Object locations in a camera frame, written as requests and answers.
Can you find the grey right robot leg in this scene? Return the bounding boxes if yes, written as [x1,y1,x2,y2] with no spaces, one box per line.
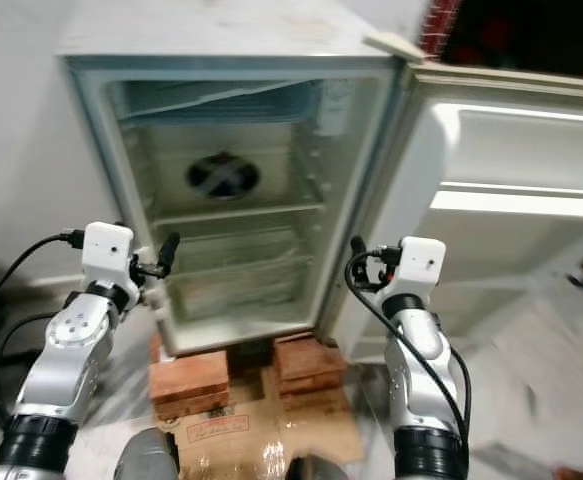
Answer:
[285,454,343,480]

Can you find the clear fridge shelf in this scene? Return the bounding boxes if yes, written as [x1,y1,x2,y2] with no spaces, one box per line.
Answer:
[150,203,326,228]

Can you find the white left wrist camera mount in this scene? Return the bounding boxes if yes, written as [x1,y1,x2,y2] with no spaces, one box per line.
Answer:
[80,221,136,292]

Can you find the red tiled brick column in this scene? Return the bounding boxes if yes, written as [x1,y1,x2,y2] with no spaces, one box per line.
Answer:
[420,0,463,57]

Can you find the orange brick stack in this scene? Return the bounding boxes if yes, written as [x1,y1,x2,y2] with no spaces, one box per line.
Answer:
[148,344,231,422]
[270,334,348,400]

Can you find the grey mini fridge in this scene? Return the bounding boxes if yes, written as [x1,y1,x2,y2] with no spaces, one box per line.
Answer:
[55,0,423,358]

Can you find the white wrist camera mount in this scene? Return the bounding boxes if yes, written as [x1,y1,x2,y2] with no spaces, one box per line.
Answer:
[80,221,136,292]
[398,235,448,300]

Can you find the flat brown cardboard sheet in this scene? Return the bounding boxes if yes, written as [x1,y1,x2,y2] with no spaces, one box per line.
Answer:
[165,384,368,480]

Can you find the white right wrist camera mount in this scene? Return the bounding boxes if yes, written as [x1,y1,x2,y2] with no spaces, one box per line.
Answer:
[398,235,448,300]

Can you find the clear fridge crisper drawer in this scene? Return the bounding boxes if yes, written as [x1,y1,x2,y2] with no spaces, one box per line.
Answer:
[165,229,316,323]

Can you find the grey fridge door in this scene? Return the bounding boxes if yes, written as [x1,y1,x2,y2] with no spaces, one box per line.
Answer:
[330,61,583,368]

